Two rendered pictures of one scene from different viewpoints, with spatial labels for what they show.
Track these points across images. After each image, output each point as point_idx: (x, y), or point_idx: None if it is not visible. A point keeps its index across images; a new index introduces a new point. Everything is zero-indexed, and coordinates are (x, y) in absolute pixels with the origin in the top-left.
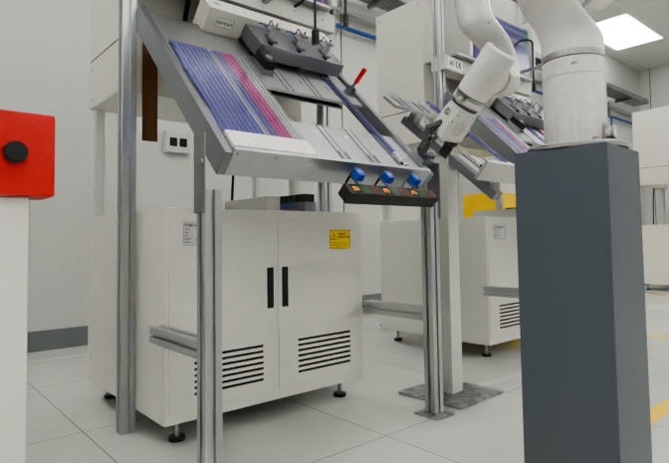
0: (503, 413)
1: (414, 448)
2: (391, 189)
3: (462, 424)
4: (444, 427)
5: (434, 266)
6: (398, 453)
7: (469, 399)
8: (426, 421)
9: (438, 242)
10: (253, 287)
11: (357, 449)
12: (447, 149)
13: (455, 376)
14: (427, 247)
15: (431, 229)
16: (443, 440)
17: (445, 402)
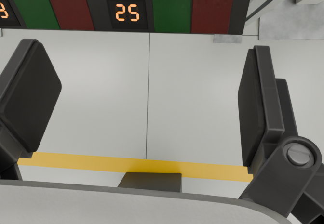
0: (278, 76)
1: (145, 69)
2: (20, 5)
3: (222, 65)
4: (203, 57)
5: (260, 4)
6: (128, 66)
7: (289, 31)
8: (205, 35)
9: None
10: None
11: (110, 37)
12: (244, 129)
13: (309, 0)
14: None
15: None
16: (176, 75)
17: (261, 18)
